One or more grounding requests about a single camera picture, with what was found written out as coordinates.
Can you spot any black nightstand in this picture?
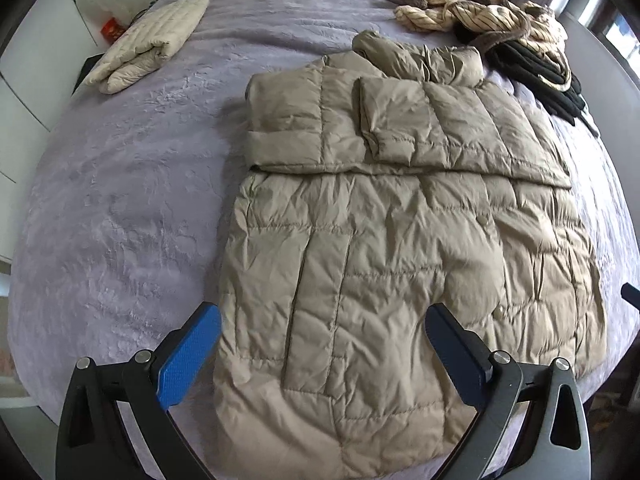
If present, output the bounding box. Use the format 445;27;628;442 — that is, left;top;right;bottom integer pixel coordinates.
74;55;103;93

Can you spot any folded cream quilted jacket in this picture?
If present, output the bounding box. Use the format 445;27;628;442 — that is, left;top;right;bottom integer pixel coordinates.
81;0;210;95

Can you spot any black garment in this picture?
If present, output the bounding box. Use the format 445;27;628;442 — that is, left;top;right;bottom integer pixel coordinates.
455;25;586;123

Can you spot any window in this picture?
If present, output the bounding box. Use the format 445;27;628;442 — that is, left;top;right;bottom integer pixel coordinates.
555;0;640;66

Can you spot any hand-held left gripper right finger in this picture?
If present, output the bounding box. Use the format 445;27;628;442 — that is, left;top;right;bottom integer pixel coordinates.
424;301;595;480

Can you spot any purple bed blanket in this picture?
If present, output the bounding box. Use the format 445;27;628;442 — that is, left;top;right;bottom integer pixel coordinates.
10;0;636;480

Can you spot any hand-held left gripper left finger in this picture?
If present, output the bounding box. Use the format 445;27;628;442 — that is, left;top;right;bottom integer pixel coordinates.
54;301;222;480

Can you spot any cream striped garment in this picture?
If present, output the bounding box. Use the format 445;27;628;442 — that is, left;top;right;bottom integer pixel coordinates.
394;0;568;56

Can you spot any beige puffer jacket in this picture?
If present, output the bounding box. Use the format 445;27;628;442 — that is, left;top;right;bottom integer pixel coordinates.
212;30;608;478

